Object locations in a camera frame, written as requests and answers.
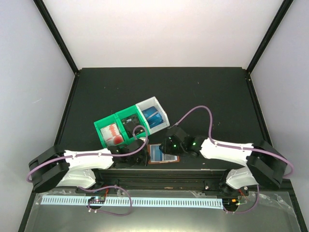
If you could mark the brown leather card holder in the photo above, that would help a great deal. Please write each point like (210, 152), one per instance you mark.
(161, 162)

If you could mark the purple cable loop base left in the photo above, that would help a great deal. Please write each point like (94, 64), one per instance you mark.
(110, 201)

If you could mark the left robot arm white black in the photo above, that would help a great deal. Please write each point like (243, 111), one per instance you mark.
(57, 167)

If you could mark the green bin left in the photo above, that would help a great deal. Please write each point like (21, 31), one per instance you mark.
(105, 122)

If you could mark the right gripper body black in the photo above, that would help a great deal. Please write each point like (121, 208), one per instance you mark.
(176, 150)

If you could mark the white bin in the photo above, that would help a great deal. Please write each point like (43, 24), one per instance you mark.
(153, 101)

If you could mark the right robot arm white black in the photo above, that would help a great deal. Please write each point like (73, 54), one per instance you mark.
(260, 164)

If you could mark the black frame post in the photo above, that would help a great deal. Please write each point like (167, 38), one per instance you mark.
(56, 34)
(279, 16)

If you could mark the black aluminium rail front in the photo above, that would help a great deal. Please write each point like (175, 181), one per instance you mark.
(207, 181)

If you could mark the green bin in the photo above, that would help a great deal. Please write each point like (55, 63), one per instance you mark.
(105, 122)
(127, 112)

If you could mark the red white cards stack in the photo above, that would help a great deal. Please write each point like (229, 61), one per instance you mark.
(111, 135)

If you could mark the blue cards stack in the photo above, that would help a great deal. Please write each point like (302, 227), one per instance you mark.
(155, 118)

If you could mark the blue credit card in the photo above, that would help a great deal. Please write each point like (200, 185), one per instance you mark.
(155, 153)

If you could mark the green bin middle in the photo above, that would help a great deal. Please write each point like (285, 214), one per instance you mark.
(127, 112)

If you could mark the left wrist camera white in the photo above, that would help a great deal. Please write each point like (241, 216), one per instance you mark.
(145, 140)

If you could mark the white slotted cable duct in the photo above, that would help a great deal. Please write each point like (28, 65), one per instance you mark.
(141, 202)

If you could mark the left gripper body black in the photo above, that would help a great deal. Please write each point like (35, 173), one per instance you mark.
(142, 162)

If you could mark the small circuit board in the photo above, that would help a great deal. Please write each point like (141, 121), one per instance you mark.
(96, 200)

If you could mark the right black frame post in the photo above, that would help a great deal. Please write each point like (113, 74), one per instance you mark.
(279, 16)

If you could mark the left black frame post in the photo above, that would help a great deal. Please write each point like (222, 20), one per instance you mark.
(56, 34)

